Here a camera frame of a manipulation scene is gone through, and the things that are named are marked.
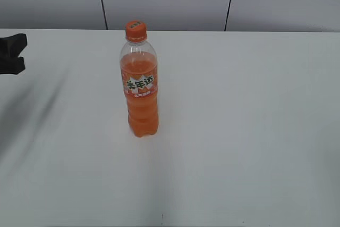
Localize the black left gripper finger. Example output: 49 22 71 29
0 57 26 75
1 33 28 60

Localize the orange Mirinda soda bottle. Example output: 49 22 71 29
118 35 160 139

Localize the orange bottle cap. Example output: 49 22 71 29
125 20 147 43

